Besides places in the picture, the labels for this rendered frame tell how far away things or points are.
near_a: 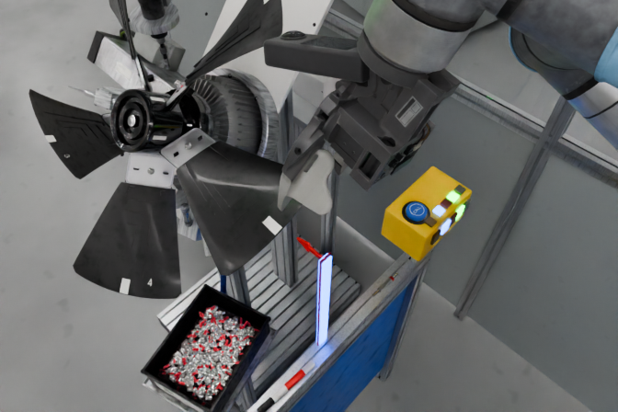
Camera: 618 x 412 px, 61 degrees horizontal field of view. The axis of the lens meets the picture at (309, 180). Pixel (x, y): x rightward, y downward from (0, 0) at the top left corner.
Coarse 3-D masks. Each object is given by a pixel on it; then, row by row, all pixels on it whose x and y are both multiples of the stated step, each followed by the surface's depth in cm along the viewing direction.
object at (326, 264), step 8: (328, 264) 83; (328, 272) 86; (328, 280) 88; (328, 288) 90; (328, 296) 93; (320, 304) 93; (328, 304) 96; (320, 312) 95; (320, 320) 97; (320, 328) 100; (320, 336) 103; (320, 344) 106
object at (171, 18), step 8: (168, 0) 77; (136, 8) 77; (168, 8) 77; (176, 8) 77; (136, 16) 76; (168, 16) 76; (176, 16) 76; (136, 24) 74; (144, 24) 74; (152, 24) 74; (160, 24) 74; (168, 24) 75; (176, 24) 76; (144, 32) 75; (152, 32) 74; (160, 32) 75
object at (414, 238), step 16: (432, 176) 108; (448, 176) 108; (416, 192) 105; (432, 192) 105; (448, 192) 105; (464, 192) 105; (400, 208) 103; (432, 208) 103; (448, 208) 103; (384, 224) 106; (400, 224) 102; (416, 224) 100; (400, 240) 105; (416, 240) 101; (416, 256) 104
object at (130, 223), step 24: (120, 192) 103; (144, 192) 103; (168, 192) 105; (120, 216) 103; (144, 216) 104; (168, 216) 106; (96, 240) 105; (120, 240) 104; (144, 240) 105; (168, 240) 106; (96, 264) 106; (120, 264) 105; (144, 264) 106; (168, 264) 106; (144, 288) 106; (168, 288) 107
